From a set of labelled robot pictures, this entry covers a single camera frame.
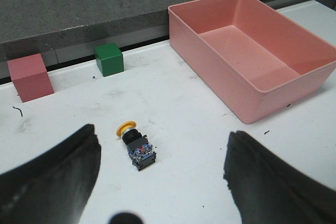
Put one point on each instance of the green cube near bin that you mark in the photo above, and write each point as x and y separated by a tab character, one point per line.
109	59

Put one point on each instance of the dark grey counter ledge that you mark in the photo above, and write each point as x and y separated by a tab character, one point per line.
64	30

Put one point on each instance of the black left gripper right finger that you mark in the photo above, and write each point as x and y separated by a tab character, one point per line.
266	189

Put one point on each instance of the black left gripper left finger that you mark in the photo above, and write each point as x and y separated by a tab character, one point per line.
55	186

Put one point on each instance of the pink plastic bin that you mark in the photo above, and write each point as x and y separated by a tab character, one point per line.
255	59

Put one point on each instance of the pink cube near bin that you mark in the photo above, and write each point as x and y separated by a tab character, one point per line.
30	77

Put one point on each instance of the yellow push button switch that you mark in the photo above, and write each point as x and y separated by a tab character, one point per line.
139	149

